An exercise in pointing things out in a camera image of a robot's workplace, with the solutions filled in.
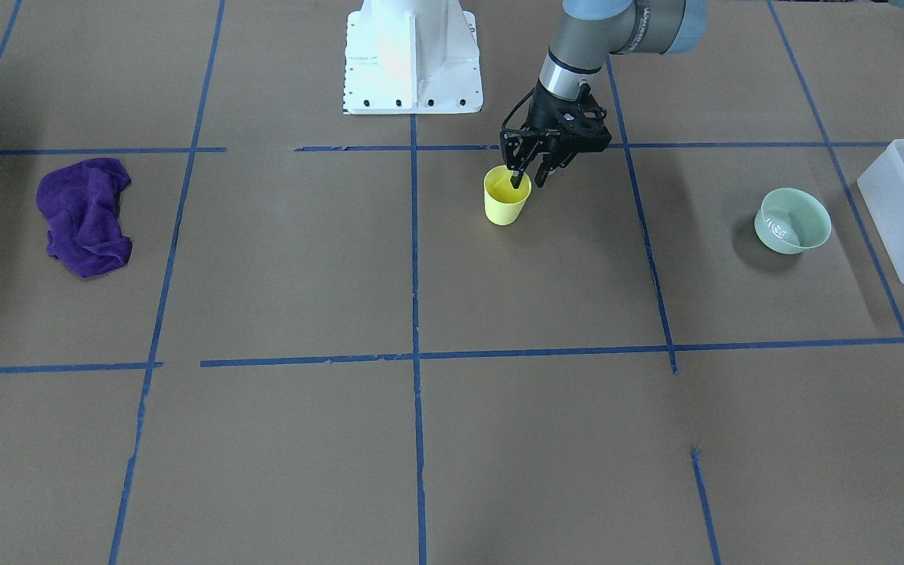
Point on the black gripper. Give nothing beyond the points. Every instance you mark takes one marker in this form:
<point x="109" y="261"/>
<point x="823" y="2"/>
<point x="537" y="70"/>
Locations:
<point x="545" y="114"/>

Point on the yellow plastic cup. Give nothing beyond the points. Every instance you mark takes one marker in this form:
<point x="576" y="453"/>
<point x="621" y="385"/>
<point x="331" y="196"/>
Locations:
<point x="504" y="195"/>

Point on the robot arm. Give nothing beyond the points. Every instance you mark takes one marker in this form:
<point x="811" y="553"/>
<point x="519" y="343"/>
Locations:
<point x="590" y="32"/>

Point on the pale green bowl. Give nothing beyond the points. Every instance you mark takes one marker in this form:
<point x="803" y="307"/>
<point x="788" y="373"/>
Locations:
<point x="790" y="221"/>

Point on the purple cloth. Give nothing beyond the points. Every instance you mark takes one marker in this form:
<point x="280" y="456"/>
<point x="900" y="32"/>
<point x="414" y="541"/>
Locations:
<point x="80" y="205"/>

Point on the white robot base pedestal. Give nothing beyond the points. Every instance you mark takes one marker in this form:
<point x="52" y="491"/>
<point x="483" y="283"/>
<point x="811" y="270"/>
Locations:
<point x="411" y="57"/>

